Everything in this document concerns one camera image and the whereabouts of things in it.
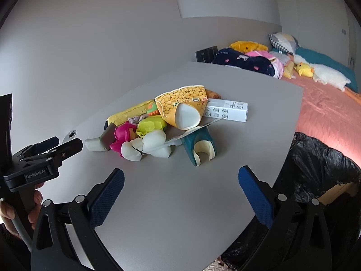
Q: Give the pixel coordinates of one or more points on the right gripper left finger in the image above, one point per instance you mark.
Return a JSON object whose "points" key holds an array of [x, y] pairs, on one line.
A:
{"points": [[52, 248]]}

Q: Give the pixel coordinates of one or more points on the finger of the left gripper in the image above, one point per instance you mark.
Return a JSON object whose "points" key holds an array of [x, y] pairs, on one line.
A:
{"points": [[45, 145], [64, 151]]}

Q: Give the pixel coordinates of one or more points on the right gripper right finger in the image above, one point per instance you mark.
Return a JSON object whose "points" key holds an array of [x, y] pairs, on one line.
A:
{"points": [[271, 208]]}

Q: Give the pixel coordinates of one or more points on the pink plastic sand mould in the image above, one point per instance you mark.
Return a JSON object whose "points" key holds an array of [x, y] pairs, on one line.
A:
{"points": [[123, 133]]}

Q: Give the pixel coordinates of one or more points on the yellow blue snack wrapper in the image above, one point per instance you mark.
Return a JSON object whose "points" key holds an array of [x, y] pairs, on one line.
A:
{"points": [[121, 117]]}

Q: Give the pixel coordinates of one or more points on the plaid fabric flower scrunchie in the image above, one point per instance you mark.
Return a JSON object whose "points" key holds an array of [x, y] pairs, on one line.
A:
{"points": [[135, 120]]}

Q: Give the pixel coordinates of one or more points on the lime green sand mould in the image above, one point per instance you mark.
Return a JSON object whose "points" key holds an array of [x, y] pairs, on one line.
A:
{"points": [[150, 124]]}

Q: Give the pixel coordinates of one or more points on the white thermometer box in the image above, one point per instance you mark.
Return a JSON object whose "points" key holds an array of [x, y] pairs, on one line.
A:
{"points": [[226, 109]]}

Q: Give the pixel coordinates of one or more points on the brown plush toy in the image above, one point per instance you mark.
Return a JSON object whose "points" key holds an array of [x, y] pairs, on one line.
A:
{"points": [[212, 94]]}

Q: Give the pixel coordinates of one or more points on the black trash bag bin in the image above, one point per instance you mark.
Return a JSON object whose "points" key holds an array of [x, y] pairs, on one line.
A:
{"points": [[317, 227]]}

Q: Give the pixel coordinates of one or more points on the white foam pieces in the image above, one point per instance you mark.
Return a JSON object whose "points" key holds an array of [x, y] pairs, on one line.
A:
{"points": [[152, 143]]}

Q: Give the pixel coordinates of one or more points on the green orange seahorse toy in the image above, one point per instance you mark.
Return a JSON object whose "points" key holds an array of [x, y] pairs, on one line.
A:
{"points": [[152, 109]]}

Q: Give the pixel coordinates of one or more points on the teal plastic scoop toy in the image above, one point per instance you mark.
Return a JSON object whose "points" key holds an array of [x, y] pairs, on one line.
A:
{"points": [[199, 141]]}

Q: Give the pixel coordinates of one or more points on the grey flat card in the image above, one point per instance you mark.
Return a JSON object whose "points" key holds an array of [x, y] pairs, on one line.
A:
{"points": [[174, 135]]}

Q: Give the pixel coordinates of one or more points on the pink bed sheet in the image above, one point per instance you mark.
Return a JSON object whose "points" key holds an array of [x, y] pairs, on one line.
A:
{"points": [[330, 115]]}

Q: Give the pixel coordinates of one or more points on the pink folded cloth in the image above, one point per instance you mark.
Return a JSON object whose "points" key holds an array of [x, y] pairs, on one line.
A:
{"points": [[275, 62]]}

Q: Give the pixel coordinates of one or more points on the yellow duck plush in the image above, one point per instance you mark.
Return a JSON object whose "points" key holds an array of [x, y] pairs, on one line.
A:
{"points": [[304, 70]]}

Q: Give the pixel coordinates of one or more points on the white goose plush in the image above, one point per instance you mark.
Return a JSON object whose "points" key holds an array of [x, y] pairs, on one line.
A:
{"points": [[325, 74]]}

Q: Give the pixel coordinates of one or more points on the yellow orange plush pillow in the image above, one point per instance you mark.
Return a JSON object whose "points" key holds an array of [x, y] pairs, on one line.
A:
{"points": [[247, 46]]}

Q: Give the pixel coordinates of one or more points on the checked white pillow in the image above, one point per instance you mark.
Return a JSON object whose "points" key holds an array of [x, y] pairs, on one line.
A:
{"points": [[284, 43]]}

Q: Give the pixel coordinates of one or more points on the silver desk cable grommet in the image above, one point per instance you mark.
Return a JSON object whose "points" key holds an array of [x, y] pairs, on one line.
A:
{"points": [[69, 136]]}

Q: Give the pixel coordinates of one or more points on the black wall socket panel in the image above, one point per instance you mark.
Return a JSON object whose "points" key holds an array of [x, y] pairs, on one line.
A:
{"points": [[206, 55]]}

